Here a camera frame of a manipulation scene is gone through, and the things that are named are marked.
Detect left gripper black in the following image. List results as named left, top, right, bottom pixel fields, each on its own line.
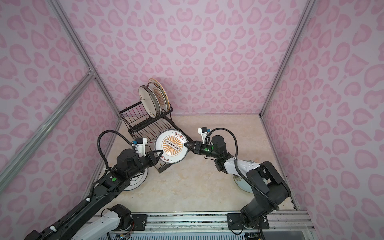
left=128, top=148, right=164, bottom=180

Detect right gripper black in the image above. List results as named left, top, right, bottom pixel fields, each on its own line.
left=184, top=141, right=220, bottom=159

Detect black wire dish rack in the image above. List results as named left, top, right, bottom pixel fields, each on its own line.
left=120, top=102, right=192, bottom=173

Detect white plate brown rim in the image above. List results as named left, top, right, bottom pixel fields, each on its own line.
left=138, top=85, right=158, bottom=119

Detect light green flower plate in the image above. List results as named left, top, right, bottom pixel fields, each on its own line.
left=233, top=160, right=260, bottom=194

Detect cream star cartoon plate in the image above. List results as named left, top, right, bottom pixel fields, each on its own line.
left=149, top=78, right=171, bottom=111

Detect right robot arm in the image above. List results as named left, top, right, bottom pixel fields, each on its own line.
left=184, top=135, right=291, bottom=229

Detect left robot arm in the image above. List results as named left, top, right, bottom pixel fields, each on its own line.
left=25, top=149, right=164, bottom=240

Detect white plate black rings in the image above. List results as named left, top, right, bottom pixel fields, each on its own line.
left=122, top=167, right=149, bottom=192

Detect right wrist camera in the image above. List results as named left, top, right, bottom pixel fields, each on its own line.
left=198, top=127, right=211, bottom=144

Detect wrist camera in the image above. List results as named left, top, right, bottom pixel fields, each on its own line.
left=198, top=127, right=211, bottom=144
left=132, top=138, right=148, bottom=158

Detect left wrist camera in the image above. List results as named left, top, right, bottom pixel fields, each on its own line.
left=132, top=138, right=148, bottom=158

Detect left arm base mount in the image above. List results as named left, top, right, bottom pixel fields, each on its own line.
left=116, top=214, right=148, bottom=232

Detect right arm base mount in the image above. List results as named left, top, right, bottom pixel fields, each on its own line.
left=226, top=213, right=270, bottom=230

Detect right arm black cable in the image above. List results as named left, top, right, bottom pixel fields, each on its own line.
left=206, top=127, right=280, bottom=211

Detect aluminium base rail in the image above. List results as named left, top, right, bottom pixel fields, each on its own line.
left=56, top=209, right=319, bottom=240

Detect aluminium frame diagonal beam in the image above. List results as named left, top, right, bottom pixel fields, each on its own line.
left=1, top=71, right=94, bottom=192

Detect aluminium frame post left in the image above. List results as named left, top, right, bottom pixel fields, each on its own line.
left=47, top=0, right=121, bottom=120

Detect aluminium frame post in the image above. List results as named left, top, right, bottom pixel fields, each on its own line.
left=259, top=0, right=318, bottom=119
left=47, top=0, right=121, bottom=120

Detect aluminium frame post right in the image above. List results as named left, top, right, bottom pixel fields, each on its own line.
left=259, top=0, right=318, bottom=119

